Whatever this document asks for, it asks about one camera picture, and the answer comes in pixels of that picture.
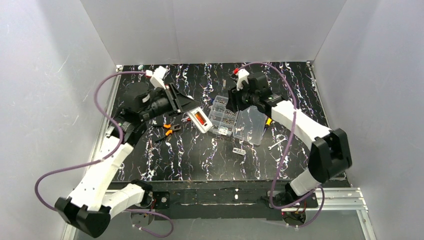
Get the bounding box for white AC remote control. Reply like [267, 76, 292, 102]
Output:
[186, 107, 213, 134]

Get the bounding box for red orange battery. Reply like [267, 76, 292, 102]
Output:
[195, 112, 205, 125]

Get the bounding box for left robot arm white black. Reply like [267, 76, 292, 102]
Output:
[54, 82, 212, 238]

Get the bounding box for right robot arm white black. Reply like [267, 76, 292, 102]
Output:
[226, 69, 353, 201]

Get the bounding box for clear plastic screw organizer box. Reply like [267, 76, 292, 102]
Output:
[208, 95, 268, 146]

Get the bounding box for small silver wrench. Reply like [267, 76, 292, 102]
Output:
[268, 138, 287, 151]

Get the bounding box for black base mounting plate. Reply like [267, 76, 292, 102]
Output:
[109, 180, 352, 221]

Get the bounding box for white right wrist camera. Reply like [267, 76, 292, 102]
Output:
[233, 68, 249, 91]

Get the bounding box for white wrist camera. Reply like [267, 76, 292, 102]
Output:
[233, 68, 249, 91]
[145, 66, 167, 89]

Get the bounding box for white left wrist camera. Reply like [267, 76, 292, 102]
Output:
[145, 66, 167, 89]

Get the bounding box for orange handled pliers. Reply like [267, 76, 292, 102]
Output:
[152, 124, 181, 143]

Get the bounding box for yellow handled screwdriver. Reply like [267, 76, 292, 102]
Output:
[264, 118, 273, 129]

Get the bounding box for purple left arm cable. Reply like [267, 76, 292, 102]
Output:
[34, 70, 175, 239]

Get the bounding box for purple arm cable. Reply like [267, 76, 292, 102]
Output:
[238, 62, 326, 229]
[34, 70, 175, 239]

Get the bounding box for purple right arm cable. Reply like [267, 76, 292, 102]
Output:
[238, 62, 326, 229]

